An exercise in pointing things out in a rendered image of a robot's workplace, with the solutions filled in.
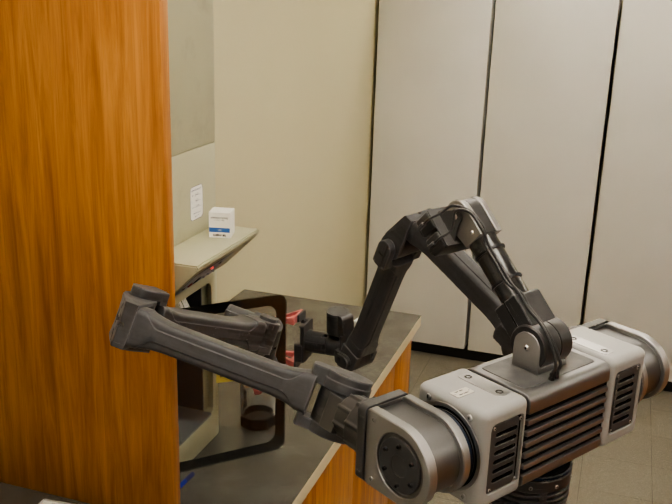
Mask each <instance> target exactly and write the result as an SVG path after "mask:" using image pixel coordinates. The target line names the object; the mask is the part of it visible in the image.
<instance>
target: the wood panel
mask: <svg viewBox="0 0 672 504"><path fill-rule="evenodd" d="M133 283H136V284H142V285H147V286H152V287H157V288H159V289H161V290H163V291H165V292H167V293H169V294H170V297H169V299H168V302H167V305H166V306H168V307H173V308H175V271H174V232H173V194H172V155H171V117H170V79H169V40H168V2H167V0H0V482H3V483H7V484H11V485H15V486H20V487H24V488H28V489H32V490H36V491H40V492H44V493H48V494H53V495H57V496H61V497H65V498H69V499H73V500H77V501H82V502H86V503H90V504H181V501H180V463H179V424H178V386H177V359H175V358H173V357H170V356H168V355H165V354H162V353H159V352H155V351H151V350H150V352H149V353H144V352H132V351H126V350H121V349H118V348H116V347H113V346H111V345H110V339H109V331H110V330H111V327H112V325H113V323H114V320H115V317H116V314H117V312H118V309H119V306H120V302H121V299H122V295H123V292H125V291H131V288H132V286H133Z"/></svg>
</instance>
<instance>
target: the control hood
mask: <svg viewBox="0 0 672 504"><path fill-rule="evenodd" d="M258 232H259V230H258V229H256V228H248V227H240V226H235V233H234V234H233V235H232V237H231V238H212V237H209V228H208V229H206V230H204V231H202V232H200V233H199V234H197V235H195V236H193V237H191V238H189V239H188V240H186V241H184V242H182V243H180V244H178V245H176V246H175V247H174V271H175V294H176V293H178V292H179V291H180V290H181V289H182V288H183V287H184V286H185V285H186V284H187V283H188V282H189V281H190V280H192V279H193V278H194V277H195V276H196V275H198V274H199V273H201V272H202V271H204V270H205V269H207V268H209V267H210V266H212V265H213V264H215V263H217V262H218V261H220V260H221V259H223V258H224V257H226V256H228V255H229V254H231V253H232V252H233V253H232V254H231V255H230V256H229V257H228V258H227V259H226V260H225V261H223V262H222V263H221V264H220V265H219V266H218V267H217V268H216V269H218V268H219V267H221V266H223V265H224V264H226V263H227V262H228V261H229V260H230V259H231V258H232V257H233V256H235V255H236V254H237V253H238V252H239V251H240V250H241V249H242V248H243V247H244V246H245V245H247V244H248V243H249V242H250V241H251V240H252V239H253V238H254V237H255V236H256V235H257V234H258ZM216 269H215V270H216ZM215 270H214V271H215Z"/></svg>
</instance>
